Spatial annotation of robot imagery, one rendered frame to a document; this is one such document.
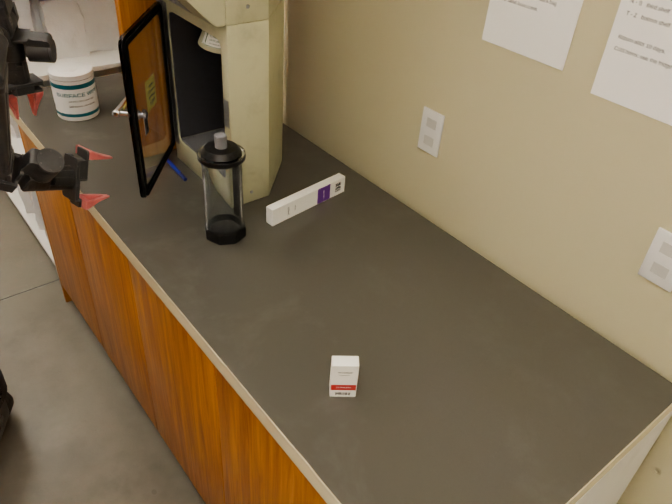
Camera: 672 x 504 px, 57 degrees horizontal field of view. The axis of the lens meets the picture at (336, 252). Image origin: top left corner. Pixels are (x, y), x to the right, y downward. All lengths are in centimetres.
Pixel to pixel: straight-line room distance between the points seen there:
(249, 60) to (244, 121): 15
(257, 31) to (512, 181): 67
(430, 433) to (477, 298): 40
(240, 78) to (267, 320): 57
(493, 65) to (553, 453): 81
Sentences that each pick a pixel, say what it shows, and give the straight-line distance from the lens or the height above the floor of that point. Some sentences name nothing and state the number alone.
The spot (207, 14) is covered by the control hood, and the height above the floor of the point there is 144.
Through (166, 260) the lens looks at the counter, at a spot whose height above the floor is 94.
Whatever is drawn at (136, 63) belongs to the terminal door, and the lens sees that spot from 152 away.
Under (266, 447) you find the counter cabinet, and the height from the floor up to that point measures 77.
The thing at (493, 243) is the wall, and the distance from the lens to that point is 157.
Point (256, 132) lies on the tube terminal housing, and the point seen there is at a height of 114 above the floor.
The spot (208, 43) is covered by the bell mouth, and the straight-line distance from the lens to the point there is 157.
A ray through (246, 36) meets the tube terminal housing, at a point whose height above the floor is 138.
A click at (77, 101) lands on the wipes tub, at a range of 212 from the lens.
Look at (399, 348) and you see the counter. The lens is 127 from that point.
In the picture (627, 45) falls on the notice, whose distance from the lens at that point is 127.
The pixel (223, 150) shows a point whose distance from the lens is 141.
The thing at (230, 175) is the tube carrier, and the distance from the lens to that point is 141.
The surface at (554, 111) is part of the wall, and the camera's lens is 137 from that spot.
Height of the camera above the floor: 184
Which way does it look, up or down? 37 degrees down
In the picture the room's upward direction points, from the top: 5 degrees clockwise
